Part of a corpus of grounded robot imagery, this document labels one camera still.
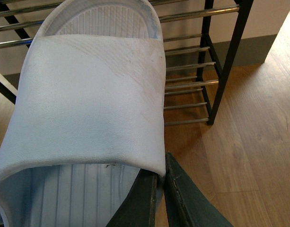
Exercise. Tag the black metal shoe rack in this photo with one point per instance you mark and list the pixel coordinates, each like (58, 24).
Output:
(211, 76)

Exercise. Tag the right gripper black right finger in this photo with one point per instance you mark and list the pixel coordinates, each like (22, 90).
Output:
(185, 204)

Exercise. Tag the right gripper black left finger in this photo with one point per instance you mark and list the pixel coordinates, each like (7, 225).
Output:
(138, 209)

